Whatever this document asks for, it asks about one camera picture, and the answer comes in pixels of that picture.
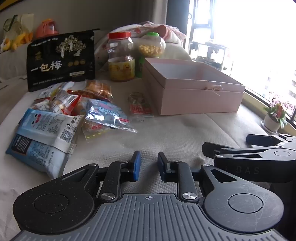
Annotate orange toy helmet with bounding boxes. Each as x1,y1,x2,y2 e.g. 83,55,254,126
35,19,58,39

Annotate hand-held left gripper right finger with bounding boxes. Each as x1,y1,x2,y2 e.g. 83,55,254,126
158,152,241,204

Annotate potted flower plant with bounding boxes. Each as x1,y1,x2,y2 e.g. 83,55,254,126
261,94,288,133

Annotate clear blue-print snack packet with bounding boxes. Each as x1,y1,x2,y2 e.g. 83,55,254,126
84,99,137,133

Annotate metal shelf rack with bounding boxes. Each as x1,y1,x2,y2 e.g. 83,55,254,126
188,40,232,70

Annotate orange cake packet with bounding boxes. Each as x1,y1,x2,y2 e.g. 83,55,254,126
84,80,114,101

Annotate large black snack bag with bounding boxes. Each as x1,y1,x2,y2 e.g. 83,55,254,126
26,29,96,92

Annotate pink cardboard box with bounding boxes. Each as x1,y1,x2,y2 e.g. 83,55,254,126
142,57,245,116

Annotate red grey-top snack packet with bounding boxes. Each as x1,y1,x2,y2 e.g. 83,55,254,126
50,90,81,115

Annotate green-lid jar of yellow balls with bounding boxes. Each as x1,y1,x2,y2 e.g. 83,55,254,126
136,32,166,78

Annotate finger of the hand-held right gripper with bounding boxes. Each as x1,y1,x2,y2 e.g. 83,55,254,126
202,142,278,160
246,134,296,147

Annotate red-lid clear plastic jar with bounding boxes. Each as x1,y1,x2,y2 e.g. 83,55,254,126
106,31,136,82

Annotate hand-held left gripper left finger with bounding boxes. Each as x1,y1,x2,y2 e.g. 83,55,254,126
69,151,141,203

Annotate blue and white snack packet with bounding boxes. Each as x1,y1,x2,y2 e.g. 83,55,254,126
5,133,72,179
17,108,85,154

